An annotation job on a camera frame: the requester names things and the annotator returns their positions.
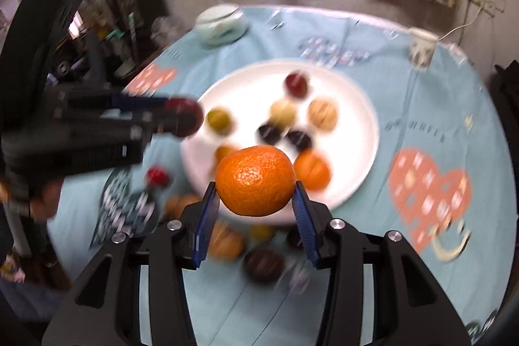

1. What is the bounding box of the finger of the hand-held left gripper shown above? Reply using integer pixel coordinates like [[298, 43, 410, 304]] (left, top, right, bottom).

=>
[[61, 87, 172, 114], [101, 112, 172, 146]]

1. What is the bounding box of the pale green lidded ceramic jar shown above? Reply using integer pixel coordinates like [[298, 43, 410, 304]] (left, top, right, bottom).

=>
[[195, 5, 249, 47]]

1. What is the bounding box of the tan potato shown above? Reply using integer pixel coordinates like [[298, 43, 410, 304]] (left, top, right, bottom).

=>
[[165, 194, 201, 219], [209, 222, 245, 259]]

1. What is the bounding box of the white power cable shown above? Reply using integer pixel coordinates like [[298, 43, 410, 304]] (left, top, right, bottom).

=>
[[440, 11, 475, 42]]

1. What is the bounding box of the smooth yellow-orange tomato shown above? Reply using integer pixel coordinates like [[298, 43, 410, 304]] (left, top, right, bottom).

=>
[[214, 144, 240, 168]]

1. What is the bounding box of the red cherry tomato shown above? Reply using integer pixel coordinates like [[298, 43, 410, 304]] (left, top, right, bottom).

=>
[[146, 166, 171, 186]]

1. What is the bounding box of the tan peach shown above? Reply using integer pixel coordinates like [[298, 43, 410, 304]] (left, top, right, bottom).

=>
[[307, 98, 338, 131]]

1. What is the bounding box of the small yellow-green plum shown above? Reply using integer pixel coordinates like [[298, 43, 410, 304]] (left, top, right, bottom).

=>
[[249, 225, 274, 243]]

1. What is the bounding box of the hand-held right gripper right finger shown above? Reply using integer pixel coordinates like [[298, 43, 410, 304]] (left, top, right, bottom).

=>
[[291, 181, 473, 346]]

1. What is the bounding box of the printed paper cup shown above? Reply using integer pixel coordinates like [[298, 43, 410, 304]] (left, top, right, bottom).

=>
[[407, 27, 439, 68]]

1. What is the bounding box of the wrinkled dark passion fruit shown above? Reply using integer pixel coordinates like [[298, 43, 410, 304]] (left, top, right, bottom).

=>
[[242, 249, 286, 284]]

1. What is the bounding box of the green-yellow citrus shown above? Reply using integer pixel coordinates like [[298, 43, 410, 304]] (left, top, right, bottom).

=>
[[206, 108, 234, 136]]

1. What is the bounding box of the white plate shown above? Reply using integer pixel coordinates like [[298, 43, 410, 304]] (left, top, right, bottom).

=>
[[180, 61, 380, 227]]

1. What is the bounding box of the person's left hand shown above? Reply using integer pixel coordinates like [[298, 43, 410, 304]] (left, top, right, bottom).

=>
[[24, 180, 66, 221]]

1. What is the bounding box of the black hat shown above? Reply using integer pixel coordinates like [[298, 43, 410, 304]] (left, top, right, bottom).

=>
[[489, 60, 519, 103]]

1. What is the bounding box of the clear plastic bag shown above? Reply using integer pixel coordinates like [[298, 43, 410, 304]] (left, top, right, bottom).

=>
[[152, 16, 181, 47]]

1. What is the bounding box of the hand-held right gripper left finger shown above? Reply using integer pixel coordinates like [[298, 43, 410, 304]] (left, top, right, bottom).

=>
[[42, 181, 222, 346]]

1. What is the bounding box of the red plum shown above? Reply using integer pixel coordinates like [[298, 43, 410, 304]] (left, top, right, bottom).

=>
[[164, 97, 204, 138], [284, 71, 311, 99]]

